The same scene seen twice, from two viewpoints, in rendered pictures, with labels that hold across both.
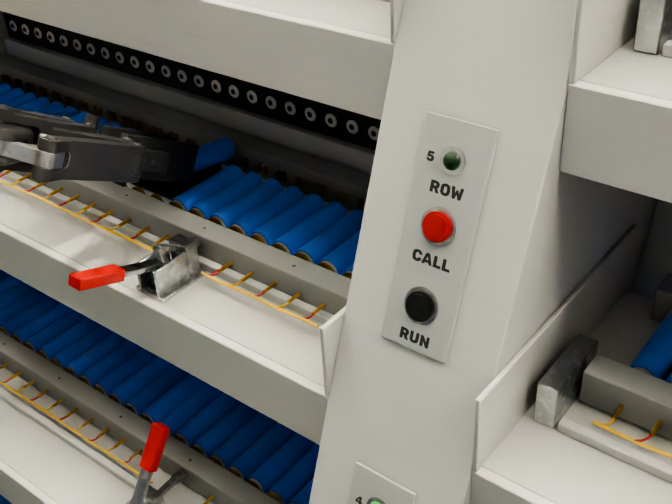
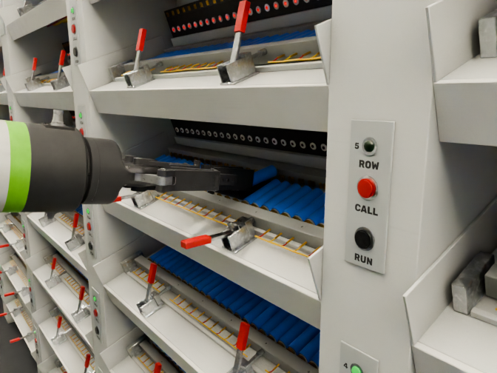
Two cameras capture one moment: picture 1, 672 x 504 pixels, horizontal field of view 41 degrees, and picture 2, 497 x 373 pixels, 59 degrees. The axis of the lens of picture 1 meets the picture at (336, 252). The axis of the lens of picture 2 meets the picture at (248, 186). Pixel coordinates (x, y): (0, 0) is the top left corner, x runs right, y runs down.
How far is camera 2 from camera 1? 0.10 m
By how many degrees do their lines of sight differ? 18
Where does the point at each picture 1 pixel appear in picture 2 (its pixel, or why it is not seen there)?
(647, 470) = not seen: outside the picture
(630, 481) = not seen: outside the picture
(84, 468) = (214, 348)
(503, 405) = (427, 300)
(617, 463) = not seen: outside the picture
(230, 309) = (269, 254)
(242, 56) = (257, 112)
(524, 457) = (447, 334)
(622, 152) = (478, 120)
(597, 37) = (450, 51)
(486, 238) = (397, 191)
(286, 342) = (299, 270)
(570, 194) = (452, 157)
